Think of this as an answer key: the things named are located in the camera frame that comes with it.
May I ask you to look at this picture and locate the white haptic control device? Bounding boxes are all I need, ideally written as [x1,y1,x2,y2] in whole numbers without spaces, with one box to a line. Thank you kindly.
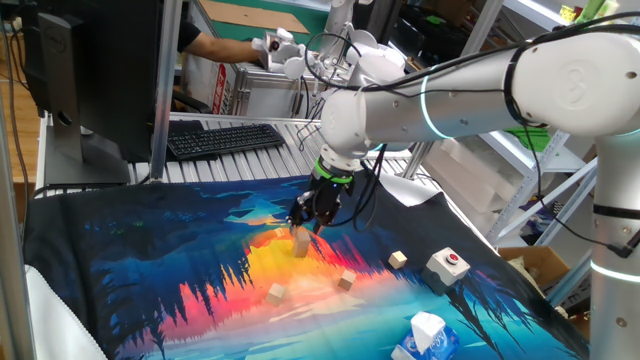
[249,0,409,109]

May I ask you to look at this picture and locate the white metal shelf rack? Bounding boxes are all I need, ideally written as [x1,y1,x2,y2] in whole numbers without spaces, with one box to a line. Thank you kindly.
[467,0,640,246]

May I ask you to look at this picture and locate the person's bare forearm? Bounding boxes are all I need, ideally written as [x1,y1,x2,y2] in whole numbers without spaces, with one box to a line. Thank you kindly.
[182,30,264,65]

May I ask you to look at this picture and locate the black computer monitor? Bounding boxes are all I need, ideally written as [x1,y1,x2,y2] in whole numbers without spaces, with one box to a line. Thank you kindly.
[19,0,166,189]

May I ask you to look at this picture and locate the white box red print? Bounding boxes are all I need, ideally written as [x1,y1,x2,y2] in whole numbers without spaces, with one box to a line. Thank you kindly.
[180,49,237,117]

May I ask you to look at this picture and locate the black electronic device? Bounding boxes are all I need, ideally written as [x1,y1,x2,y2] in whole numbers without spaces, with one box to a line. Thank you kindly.
[559,287,592,314]

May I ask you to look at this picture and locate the green bottle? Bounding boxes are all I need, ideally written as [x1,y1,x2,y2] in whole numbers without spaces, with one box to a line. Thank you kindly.
[573,0,607,25]

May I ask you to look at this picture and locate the blue tissue pack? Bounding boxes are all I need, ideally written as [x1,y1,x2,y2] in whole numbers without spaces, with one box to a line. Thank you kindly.
[389,310,461,360]

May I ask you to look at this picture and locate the black keyboard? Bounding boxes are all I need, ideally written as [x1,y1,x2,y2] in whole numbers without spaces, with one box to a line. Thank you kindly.
[166,123,286,162]

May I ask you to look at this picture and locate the colourful landscape print cloth mat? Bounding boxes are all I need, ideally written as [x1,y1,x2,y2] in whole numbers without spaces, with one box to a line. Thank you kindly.
[22,172,591,360]

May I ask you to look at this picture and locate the brown cardboard box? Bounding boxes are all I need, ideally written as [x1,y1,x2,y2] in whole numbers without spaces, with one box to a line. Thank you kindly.
[498,244,594,341]

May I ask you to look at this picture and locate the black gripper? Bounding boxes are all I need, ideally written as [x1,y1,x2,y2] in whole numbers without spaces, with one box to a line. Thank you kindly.
[286,173,355,237]

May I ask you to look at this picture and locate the black chair armrest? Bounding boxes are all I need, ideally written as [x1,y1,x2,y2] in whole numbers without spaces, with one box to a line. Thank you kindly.
[171,88,215,116]

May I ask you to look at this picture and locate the brown cardboard sheet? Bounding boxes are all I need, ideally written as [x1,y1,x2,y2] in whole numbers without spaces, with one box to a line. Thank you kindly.
[199,0,311,35]

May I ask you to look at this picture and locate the grey emergency stop button box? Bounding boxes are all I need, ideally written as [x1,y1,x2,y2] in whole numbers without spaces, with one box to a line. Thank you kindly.
[420,246,471,296]

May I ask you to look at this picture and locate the white foam packaging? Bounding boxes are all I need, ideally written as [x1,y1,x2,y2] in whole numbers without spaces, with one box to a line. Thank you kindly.
[424,137,524,216]

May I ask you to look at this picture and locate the black shirt sleeve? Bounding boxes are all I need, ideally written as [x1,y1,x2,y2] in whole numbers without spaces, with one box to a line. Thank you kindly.
[177,19,202,53]

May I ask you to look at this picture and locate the silver aluminium case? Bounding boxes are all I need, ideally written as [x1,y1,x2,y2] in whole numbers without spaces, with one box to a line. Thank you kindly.
[230,54,326,121]

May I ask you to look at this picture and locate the green plastic bag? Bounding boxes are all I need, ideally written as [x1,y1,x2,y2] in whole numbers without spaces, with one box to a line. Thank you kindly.
[504,127,551,152]

